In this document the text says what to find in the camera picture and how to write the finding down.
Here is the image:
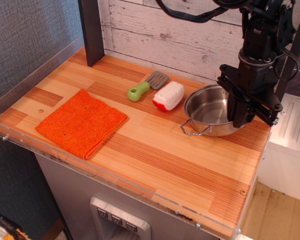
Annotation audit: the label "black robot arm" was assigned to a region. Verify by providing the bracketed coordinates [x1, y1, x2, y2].
[216, 0, 299, 128]

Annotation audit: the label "dark left support post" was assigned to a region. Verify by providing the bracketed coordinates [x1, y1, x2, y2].
[78, 0, 105, 67]

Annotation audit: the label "white and red toy cheese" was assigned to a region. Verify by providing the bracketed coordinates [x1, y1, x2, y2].
[152, 81, 185, 111]

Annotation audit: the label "dark support post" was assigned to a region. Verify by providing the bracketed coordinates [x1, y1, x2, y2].
[78, 0, 105, 67]
[275, 22, 300, 101]

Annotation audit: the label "orange knitted cloth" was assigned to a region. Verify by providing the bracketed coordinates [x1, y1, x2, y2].
[36, 89, 128, 160]

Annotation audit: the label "stainless steel pot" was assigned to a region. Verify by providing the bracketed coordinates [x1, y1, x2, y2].
[180, 84, 242, 137]

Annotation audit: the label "green handled grey spatula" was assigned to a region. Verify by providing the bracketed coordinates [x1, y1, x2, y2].
[127, 71, 169, 102]

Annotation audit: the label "white toy sink unit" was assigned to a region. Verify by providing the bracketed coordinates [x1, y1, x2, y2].
[257, 94, 300, 200]

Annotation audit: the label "silver dispenser panel with buttons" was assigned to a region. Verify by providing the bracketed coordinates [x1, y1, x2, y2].
[89, 196, 152, 240]

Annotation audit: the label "yellow and black object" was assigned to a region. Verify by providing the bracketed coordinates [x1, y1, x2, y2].
[0, 217, 29, 240]

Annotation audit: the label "dark right support post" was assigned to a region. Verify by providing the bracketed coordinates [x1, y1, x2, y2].
[275, 22, 300, 101]

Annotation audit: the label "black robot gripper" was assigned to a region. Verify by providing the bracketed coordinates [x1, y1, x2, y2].
[217, 61, 283, 128]

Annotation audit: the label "clear acrylic table guard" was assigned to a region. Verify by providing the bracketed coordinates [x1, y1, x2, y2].
[0, 47, 270, 240]

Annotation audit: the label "grey toy fridge cabinet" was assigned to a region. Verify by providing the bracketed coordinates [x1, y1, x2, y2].
[35, 154, 216, 240]

